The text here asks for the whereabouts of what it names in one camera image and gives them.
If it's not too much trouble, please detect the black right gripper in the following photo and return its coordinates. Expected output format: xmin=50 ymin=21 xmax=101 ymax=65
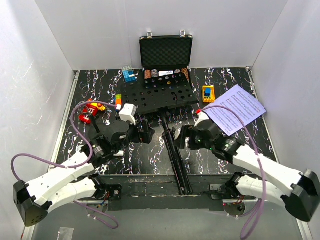
xmin=173 ymin=125 xmax=214 ymax=151

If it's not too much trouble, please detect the black music stand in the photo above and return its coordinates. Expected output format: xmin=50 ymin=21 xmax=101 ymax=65
xmin=120 ymin=73 xmax=199 ymax=195

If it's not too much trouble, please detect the sheet music page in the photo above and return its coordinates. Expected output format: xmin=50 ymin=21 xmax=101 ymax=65
xmin=204 ymin=85 xmax=266 ymax=136

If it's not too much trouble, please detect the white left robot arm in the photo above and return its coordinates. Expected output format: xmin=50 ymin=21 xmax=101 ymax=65
xmin=13 ymin=119 xmax=155 ymax=227

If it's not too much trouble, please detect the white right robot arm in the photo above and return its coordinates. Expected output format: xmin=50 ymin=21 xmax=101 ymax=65
xmin=174 ymin=119 xmax=320 ymax=222

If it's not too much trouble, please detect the blue orange toy block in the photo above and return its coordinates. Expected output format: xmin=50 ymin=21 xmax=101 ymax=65
xmin=115 ymin=94 xmax=123 ymax=111

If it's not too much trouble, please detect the yellow toy block tray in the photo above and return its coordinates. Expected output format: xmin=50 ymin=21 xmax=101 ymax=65
xmin=202 ymin=85 xmax=216 ymax=103

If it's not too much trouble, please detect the red toy bus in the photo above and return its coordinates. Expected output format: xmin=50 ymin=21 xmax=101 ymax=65
xmin=78 ymin=102 xmax=106 ymax=124

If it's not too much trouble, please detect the light blue toy block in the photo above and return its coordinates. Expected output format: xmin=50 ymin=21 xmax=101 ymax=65
xmin=121 ymin=65 xmax=137 ymax=83

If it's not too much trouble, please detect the white playing card deck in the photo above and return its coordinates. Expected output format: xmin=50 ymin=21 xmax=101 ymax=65
xmin=158 ymin=70 xmax=174 ymax=77

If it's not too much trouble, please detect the black poker chip case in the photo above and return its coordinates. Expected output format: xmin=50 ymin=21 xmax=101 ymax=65
xmin=139 ymin=30 xmax=193 ymax=80

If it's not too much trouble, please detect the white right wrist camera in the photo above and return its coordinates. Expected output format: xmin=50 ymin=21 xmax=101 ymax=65
xmin=194 ymin=109 xmax=210 ymax=127

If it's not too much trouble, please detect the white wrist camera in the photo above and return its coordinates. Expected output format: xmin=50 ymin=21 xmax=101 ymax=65
xmin=116 ymin=103 xmax=137 ymax=125
xmin=194 ymin=109 xmax=210 ymax=127

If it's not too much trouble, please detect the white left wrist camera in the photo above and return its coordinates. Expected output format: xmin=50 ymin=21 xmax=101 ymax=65
xmin=116 ymin=103 xmax=137 ymax=125

